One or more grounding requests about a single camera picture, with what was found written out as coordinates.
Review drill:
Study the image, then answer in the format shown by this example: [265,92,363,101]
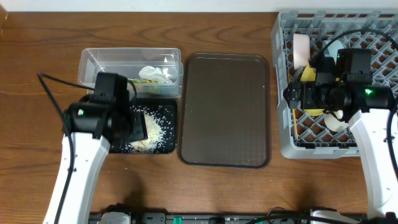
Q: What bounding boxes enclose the yellow plate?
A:
[300,65,323,116]

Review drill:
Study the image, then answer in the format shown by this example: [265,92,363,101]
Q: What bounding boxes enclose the pile of rice leftovers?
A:
[121,105,176,154]

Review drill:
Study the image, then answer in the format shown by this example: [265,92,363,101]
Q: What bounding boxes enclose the pale green cup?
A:
[324,110,349,133]

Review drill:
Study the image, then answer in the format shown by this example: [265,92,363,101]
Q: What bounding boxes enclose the green snack wrapper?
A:
[131,78,160,94]

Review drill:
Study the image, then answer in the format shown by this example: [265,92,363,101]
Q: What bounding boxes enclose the white bowl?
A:
[293,34,310,70]

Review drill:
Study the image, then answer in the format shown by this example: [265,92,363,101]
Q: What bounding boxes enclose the light blue bowl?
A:
[323,40,345,62]

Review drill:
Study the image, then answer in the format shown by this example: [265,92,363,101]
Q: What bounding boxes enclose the white tissue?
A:
[139,66,172,83]

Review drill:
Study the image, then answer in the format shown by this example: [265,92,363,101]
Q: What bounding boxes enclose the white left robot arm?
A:
[44,102,147,223]

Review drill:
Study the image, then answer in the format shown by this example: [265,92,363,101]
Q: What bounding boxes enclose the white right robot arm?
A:
[283,82,397,220]

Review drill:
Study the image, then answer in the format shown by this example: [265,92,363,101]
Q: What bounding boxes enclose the black food waste tray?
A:
[109,98,178,154]

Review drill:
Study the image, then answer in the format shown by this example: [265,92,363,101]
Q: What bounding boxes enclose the grey dishwasher rack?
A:
[271,11,397,159]

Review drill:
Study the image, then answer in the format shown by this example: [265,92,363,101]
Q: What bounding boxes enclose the clear plastic waste bin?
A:
[78,47,183,98]

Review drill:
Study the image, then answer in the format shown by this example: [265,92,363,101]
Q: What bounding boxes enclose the brown serving tray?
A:
[178,52,272,169]

